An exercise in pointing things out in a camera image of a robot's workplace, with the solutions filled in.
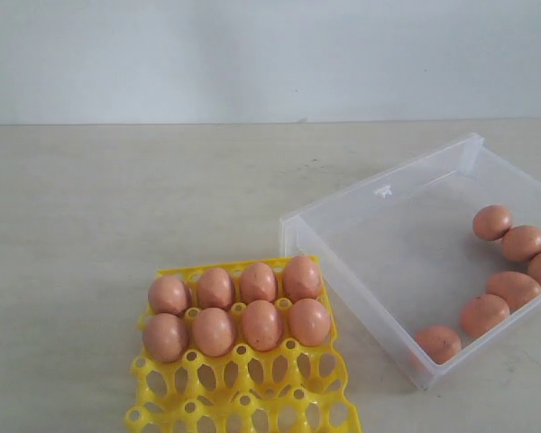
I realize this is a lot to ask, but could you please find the yellow plastic egg tray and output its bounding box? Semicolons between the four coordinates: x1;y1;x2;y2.
124;254;361;433

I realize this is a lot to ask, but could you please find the clear plastic bin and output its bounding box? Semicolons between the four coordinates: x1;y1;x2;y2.
280;134;541;389

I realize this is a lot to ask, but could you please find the brown egg front bottom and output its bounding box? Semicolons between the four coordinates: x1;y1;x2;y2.
415;325;462;365

